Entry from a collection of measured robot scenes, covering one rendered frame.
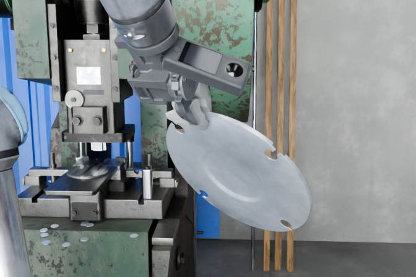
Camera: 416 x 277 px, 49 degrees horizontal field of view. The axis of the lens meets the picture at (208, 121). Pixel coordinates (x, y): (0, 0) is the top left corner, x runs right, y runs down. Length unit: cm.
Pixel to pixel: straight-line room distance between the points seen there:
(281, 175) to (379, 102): 202
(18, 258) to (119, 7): 52
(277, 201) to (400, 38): 203
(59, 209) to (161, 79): 89
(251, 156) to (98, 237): 71
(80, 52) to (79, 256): 59
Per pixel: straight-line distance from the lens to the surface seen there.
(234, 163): 79
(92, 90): 141
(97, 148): 150
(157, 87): 64
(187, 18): 104
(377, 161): 279
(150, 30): 57
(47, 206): 147
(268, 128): 233
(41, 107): 276
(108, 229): 135
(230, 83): 60
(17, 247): 90
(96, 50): 140
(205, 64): 61
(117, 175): 148
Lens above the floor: 117
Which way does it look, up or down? 10 degrees down
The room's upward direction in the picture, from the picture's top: straight up
